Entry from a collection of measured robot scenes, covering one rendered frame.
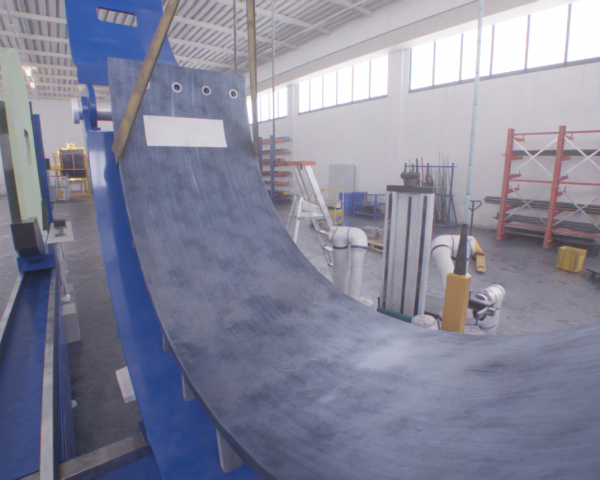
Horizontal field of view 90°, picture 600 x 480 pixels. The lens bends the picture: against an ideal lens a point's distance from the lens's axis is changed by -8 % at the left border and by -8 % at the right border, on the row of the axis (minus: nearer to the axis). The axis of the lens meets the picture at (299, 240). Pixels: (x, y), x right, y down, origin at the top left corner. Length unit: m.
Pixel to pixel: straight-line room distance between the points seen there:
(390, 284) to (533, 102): 9.62
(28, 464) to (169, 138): 1.65
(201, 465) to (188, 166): 1.22
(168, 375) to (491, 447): 1.22
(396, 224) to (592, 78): 9.40
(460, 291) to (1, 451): 2.23
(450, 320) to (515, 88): 10.73
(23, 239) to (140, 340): 2.75
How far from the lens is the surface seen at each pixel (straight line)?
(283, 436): 0.65
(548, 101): 11.52
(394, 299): 2.64
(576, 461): 0.39
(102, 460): 1.92
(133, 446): 1.92
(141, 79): 1.58
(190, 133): 1.73
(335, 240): 2.32
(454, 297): 1.42
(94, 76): 2.24
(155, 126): 1.70
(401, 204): 2.46
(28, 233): 4.12
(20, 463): 2.13
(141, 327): 1.59
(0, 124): 5.84
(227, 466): 0.92
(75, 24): 3.22
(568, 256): 7.98
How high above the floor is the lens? 1.90
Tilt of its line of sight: 13 degrees down
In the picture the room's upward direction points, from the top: straight up
